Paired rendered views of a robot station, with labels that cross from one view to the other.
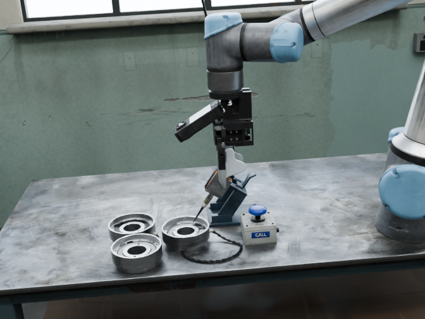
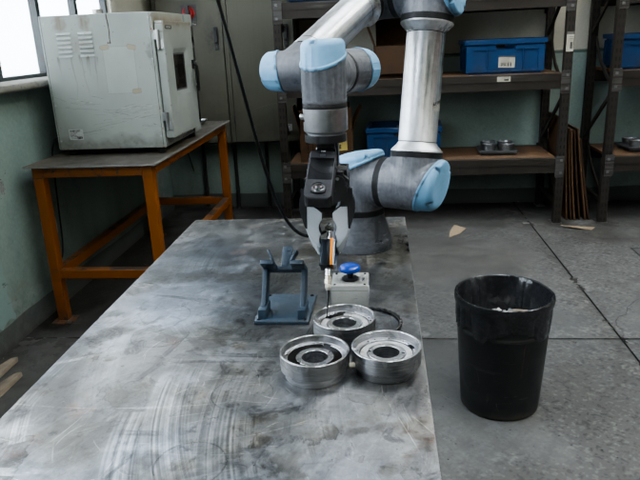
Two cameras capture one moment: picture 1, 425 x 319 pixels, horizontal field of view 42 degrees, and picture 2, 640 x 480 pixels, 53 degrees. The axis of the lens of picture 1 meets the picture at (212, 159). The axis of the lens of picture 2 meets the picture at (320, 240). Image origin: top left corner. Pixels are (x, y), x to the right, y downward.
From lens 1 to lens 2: 1.44 m
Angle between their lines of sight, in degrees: 76
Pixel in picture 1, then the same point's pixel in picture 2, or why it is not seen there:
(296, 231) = not seen: hidden behind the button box
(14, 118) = not seen: outside the picture
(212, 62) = (339, 95)
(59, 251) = (327, 436)
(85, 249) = (329, 412)
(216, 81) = (343, 119)
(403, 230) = (384, 240)
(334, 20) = not seen: hidden behind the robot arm
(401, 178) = (440, 172)
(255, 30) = (357, 55)
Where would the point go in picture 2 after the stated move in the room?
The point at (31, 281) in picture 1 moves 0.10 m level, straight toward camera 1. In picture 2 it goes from (420, 456) to (495, 442)
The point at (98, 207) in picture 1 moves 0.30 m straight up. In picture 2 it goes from (175, 409) to (149, 201)
